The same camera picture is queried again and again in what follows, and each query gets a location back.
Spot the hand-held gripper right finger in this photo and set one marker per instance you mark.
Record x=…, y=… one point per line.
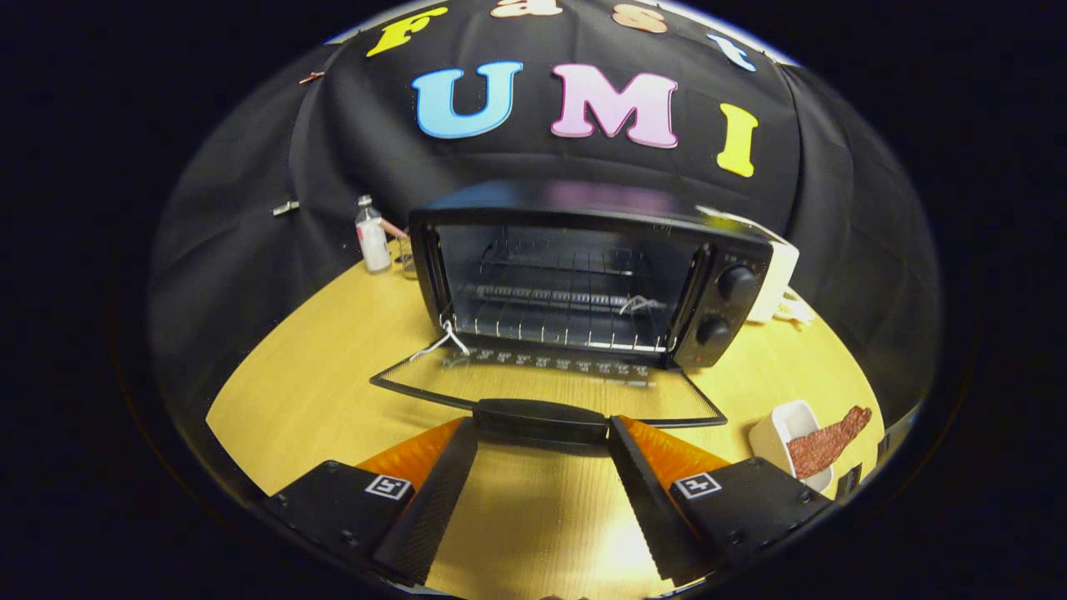
x=654, y=517

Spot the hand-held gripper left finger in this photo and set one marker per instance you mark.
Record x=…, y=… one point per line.
x=429, y=517

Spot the reddish brown chicken drumstick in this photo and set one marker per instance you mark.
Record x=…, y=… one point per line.
x=821, y=446

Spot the black toaster oven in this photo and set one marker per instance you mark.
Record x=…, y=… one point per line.
x=583, y=204

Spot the white pop-up toaster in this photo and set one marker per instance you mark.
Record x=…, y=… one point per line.
x=779, y=275

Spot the white ribbed tray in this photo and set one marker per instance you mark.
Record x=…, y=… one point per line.
x=779, y=429

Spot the white divided dish of beans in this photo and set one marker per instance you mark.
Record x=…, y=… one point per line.
x=796, y=310

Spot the small clear plastic bottle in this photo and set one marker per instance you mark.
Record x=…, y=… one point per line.
x=373, y=246

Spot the pink striped straw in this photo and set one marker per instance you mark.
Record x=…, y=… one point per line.
x=392, y=227

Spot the metal clip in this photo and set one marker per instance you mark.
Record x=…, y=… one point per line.
x=286, y=207

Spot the pink clip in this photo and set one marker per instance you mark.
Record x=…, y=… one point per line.
x=312, y=77

